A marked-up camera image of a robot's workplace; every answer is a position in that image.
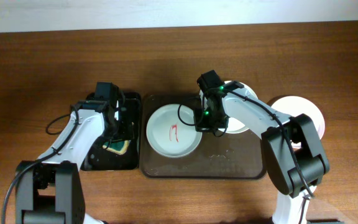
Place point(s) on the brown serving tray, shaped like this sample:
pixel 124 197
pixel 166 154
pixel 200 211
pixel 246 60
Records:
pixel 232 156

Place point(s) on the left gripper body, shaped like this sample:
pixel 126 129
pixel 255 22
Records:
pixel 124 126

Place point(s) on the pale grey plate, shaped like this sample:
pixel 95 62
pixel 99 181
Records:
pixel 169 133

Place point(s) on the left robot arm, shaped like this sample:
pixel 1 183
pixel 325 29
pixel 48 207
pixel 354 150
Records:
pixel 48 189

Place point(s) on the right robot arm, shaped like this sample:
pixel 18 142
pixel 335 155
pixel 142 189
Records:
pixel 292 152

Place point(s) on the small black tray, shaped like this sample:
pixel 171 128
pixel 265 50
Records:
pixel 100 159

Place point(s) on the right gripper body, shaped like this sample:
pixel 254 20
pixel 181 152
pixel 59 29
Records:
pixel 204 125

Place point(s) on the green and yellow sponge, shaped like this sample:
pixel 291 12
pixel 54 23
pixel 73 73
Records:
pixel 119 148

